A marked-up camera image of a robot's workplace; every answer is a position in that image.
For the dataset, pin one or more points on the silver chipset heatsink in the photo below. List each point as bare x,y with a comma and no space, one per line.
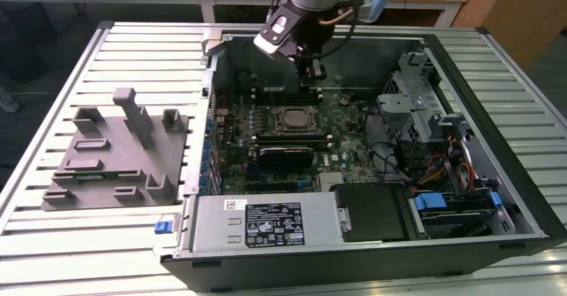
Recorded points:
332,180

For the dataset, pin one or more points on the wooden cabinet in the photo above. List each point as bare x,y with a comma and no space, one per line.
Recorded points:
522,17

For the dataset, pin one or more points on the blue disk carrier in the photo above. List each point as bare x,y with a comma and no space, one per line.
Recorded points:
432,201

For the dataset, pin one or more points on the CPU socket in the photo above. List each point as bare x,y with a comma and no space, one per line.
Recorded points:
283,130

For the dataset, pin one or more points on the black plastic shroud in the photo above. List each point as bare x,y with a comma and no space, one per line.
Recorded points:
373,213

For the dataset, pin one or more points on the silver power supply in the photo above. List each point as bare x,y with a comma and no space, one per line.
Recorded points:
213,223

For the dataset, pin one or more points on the round coin battery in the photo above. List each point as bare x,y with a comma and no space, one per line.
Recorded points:
344,102

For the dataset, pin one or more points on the green RAM stick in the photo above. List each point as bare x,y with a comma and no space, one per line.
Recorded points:
95,175

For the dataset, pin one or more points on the silver port housing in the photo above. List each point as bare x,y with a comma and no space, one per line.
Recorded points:
222,112

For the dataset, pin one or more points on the black RAM slot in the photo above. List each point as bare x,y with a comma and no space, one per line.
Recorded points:
293,136
275,93
293,146
293,139
275,96
293,142
275,100
275,89

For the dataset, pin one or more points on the green motherboard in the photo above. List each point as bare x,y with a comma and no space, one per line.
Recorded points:
354,150

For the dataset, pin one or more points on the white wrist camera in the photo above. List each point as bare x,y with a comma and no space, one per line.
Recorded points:
277,27

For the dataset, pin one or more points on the small black graphics card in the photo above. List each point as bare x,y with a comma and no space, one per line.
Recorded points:
286,160

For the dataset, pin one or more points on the blue case latch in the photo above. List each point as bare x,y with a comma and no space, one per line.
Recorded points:
163,227

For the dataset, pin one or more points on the metal disk bay cage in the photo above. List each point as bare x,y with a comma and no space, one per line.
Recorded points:
408,110

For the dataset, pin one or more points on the grey parts rack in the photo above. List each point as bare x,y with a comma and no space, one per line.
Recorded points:
111,136

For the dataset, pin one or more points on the black hard disk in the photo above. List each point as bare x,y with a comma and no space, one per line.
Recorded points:
457,226

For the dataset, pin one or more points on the black expansion slot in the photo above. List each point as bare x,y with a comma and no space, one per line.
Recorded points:
270,187

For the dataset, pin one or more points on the black and silver PC case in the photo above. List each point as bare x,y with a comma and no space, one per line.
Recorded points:
310,269

